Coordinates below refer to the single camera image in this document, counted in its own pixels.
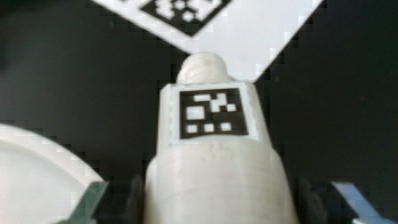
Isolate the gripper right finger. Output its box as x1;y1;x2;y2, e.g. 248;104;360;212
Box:
294;179;390;224

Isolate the white marker sheet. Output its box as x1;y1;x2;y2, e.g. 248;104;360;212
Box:
90;0;323;82

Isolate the white round table top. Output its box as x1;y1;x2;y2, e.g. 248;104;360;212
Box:
0;124;102;224

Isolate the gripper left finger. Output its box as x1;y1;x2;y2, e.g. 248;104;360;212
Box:
54;175;143;224

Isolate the white table leg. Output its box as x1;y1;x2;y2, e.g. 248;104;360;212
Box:
143;52;298;224

